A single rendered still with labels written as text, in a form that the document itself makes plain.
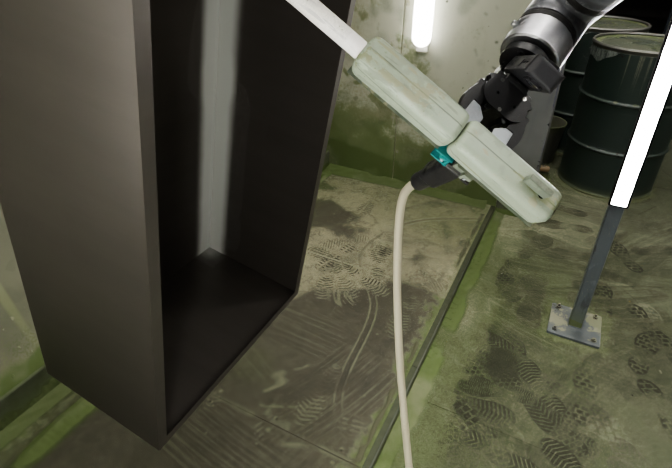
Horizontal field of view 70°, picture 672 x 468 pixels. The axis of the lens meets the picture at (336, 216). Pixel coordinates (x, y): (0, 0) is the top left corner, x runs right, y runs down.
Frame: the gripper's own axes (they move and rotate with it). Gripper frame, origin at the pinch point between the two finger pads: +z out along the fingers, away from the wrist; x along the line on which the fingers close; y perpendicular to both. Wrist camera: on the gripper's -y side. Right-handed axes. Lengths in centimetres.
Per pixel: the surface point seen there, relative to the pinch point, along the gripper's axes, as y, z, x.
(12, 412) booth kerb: 128, 105, 39
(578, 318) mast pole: 116, -42, -112
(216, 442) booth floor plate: 109, 72, -18
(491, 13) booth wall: 142, -146, -10
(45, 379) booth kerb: 133, 94, 38
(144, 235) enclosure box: 18.8, 32.0, 27.1
